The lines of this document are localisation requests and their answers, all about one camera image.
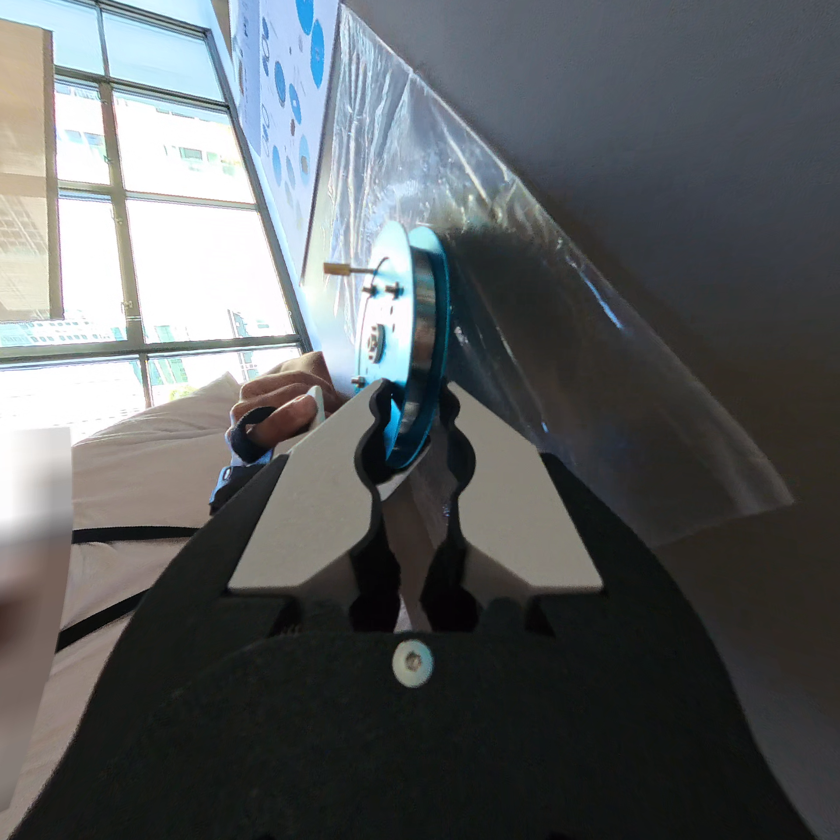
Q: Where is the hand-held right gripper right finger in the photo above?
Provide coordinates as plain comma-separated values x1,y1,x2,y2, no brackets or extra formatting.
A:
420,382,605,634

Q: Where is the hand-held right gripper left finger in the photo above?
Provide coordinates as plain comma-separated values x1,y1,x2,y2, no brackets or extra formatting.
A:
226,379,403,634

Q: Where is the blue round rotating base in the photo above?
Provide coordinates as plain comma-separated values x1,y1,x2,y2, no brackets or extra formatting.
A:
353,220,454,470

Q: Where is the grey desk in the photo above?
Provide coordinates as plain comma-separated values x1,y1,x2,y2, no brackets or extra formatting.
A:
298,0,840,840

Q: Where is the person's left hand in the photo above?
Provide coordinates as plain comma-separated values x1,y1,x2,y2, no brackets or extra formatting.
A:
230,351,347,455

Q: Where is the clear plastic bag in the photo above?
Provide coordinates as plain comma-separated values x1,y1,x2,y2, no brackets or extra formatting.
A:
301,0,796,549

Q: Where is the white assembly guide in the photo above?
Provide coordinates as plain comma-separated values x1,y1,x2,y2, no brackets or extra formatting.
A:
230,0,342,284

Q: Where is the black strap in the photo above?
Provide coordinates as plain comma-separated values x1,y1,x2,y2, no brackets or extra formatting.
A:
56,524,198,652

